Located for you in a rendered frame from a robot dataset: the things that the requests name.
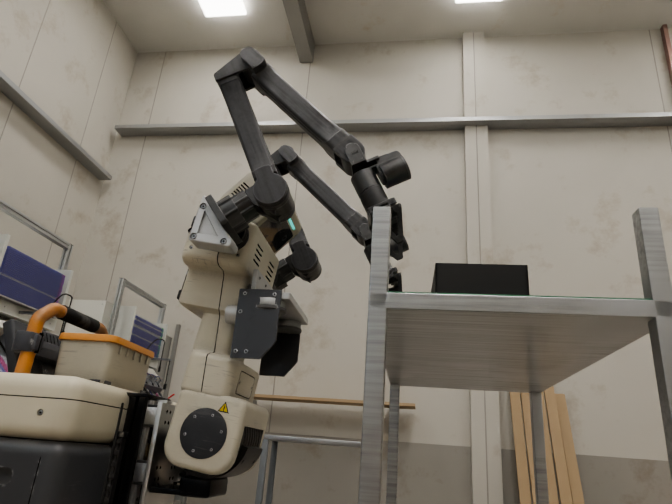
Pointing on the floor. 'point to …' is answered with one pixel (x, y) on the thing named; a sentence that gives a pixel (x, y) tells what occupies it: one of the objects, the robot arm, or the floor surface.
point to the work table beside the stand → (276, 458)
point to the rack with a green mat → (501, 345)
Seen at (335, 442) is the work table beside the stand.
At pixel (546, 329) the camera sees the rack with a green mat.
